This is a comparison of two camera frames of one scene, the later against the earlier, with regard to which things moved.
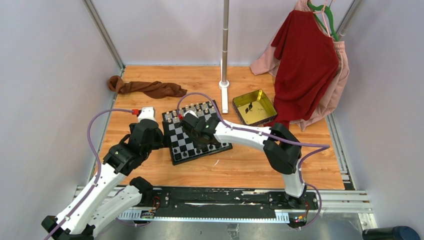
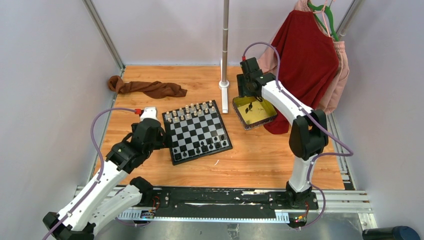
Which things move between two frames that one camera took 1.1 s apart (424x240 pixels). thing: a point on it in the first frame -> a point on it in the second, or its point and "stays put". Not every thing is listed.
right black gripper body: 195,138 -> 243,87
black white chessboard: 182,147 stays put
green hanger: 313,8 stays put
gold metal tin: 254,107 stays put
